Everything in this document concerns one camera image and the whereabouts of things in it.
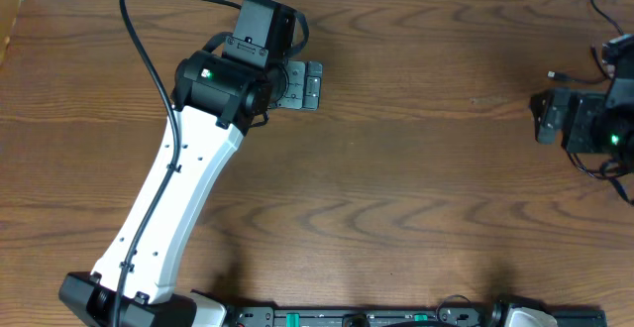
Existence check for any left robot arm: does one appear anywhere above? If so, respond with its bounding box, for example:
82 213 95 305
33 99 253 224
58 0 323 326

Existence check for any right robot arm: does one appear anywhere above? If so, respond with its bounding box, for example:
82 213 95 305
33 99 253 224
530 34 633 171

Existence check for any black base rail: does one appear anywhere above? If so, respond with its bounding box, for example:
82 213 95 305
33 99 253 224
223 303 607 327

